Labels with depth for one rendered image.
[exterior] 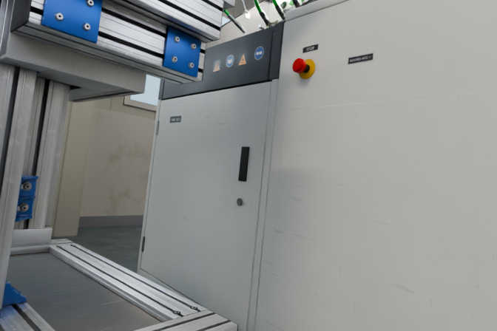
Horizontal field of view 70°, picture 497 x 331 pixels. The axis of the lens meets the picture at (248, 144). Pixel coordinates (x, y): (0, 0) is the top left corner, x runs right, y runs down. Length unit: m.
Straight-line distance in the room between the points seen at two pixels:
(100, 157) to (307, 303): 2.33
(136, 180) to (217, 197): 2.05
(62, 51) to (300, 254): 0.66
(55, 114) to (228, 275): 0.62
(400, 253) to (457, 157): 0.20
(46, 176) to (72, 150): 1.72
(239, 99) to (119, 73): 0.41
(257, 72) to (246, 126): 0.16
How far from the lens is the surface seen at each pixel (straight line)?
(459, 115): 0.72
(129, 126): 3.08
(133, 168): 3.11
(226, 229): 1.09
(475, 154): 0.71
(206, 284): 1.18
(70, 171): 2.60
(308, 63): 0.93
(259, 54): 1.08
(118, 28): 0.74
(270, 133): 0.97
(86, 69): 0.79
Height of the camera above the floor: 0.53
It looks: 4 degrees up
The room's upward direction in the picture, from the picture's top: 6 degrees clockwise
